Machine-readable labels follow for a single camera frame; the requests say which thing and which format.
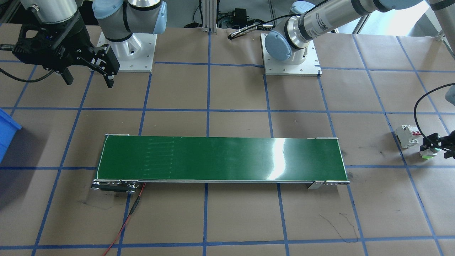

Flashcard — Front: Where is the green push button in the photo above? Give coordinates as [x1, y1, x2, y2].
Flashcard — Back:
[419, 145, 442, 160]

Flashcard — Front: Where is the blue plastic bin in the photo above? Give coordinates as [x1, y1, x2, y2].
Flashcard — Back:
[0, 108, 22, 164]

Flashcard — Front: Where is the aluminium bar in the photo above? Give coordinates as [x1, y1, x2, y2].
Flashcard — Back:
[438, 23, 455, 41]

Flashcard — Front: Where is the silver metal connector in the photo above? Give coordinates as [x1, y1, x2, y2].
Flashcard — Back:
[227, 24, 273, 40]

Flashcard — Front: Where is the black power adapter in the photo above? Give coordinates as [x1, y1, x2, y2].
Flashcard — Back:
[231, 9, 248, 26]

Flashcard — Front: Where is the green belt conveyor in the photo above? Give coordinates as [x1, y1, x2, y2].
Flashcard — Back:
[91, 134, 350, 194]

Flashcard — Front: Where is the white circuit breaker red switch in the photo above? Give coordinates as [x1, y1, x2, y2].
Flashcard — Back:
[395, 124, 423, 149]

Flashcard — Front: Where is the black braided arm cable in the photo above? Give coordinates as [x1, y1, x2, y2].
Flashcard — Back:
[413, 83, 455, 139]

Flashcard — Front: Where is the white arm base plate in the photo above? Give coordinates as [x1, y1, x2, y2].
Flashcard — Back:
[91, 31, 157, 73]
[261, 33, 322, 76]

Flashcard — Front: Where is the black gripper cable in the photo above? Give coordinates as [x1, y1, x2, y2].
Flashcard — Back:
[0, 68, 54, 83]

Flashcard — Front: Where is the aluminium frame profile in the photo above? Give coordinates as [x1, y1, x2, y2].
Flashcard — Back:
[201, 0, 218, 33]

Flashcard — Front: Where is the red and black conveyor cable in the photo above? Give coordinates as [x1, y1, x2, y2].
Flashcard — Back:
[103, 182, 146, 256]

